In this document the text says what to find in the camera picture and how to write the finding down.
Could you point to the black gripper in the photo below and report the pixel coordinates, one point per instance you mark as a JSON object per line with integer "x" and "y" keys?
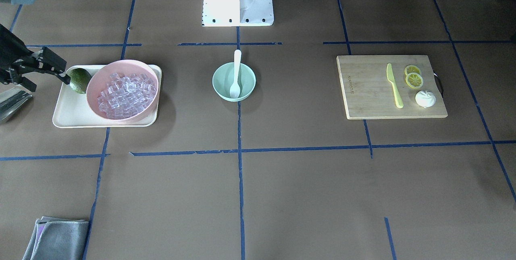
{"x": 25, "y": 65}

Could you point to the white plastic spoon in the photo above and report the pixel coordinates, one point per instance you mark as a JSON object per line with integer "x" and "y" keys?
{"x": 235, "y": 87}

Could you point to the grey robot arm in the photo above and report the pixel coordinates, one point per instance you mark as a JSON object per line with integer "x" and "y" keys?
{"x": 16, "y": 59}

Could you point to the pink bowl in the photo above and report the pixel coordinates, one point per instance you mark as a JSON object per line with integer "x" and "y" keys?
{"x": 126, "y": 67}

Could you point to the clear ice cubes pile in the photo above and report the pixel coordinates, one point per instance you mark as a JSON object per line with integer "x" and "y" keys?
{"x": 126, "y": 96}

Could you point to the mint green bowl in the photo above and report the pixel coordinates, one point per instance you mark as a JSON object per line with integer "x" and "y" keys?
{"x": 223, "y": 78}

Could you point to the green avocado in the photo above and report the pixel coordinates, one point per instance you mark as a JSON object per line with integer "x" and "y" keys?
{"x": 79, "y": 80}

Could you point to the cream plastic tray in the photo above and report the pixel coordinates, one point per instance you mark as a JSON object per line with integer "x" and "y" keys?
{"x": 72, "y": 111}

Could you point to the silver metal tongs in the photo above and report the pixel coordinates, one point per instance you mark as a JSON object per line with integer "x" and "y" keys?
{"x": 11, "y": 101}

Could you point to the grey folded cloth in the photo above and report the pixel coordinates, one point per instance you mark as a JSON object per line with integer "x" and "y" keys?
{"x": 57, "y": 239}

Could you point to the bamboo cutting board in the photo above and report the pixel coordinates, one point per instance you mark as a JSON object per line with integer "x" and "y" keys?
{"x": 368, "y": 95}

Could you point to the yellow plastic knife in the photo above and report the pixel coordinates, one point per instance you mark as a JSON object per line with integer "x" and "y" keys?
{"x": 396, "y": 95}

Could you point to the upper lemon slice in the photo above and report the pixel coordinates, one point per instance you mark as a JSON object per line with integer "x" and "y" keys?
{"x": 412, "y": 69}

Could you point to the lemon slice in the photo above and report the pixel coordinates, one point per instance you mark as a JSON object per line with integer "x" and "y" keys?
{"x": 412, "y": 69}
{"x": 414, "y": 80}

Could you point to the lower lemon slice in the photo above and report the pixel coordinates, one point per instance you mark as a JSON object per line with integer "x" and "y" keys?
{"x": 414, "y": 80}

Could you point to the white steamed bun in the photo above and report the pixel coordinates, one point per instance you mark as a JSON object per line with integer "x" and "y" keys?
{"x": 425, "y": 99}

